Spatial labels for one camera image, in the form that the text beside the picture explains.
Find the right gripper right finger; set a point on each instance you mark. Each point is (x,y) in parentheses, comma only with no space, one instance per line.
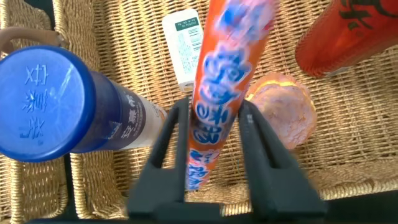
(280,193)

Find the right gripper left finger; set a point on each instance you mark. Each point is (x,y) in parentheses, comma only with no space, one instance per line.
(168,183)

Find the orange sausage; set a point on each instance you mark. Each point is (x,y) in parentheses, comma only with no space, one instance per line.
(224,77)

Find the indigo capped drink bottle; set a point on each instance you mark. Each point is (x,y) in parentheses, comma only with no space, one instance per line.
(46,102)

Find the wicker basket holding food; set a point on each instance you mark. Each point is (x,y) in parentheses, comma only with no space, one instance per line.
(357,130)

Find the pink round bun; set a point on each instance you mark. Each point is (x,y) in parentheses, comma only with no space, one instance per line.
(286,112)

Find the small white milk carton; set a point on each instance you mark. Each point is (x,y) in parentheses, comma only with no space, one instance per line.
(183,46)

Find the tall red drink can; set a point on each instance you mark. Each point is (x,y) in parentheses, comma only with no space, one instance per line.
(342,40)

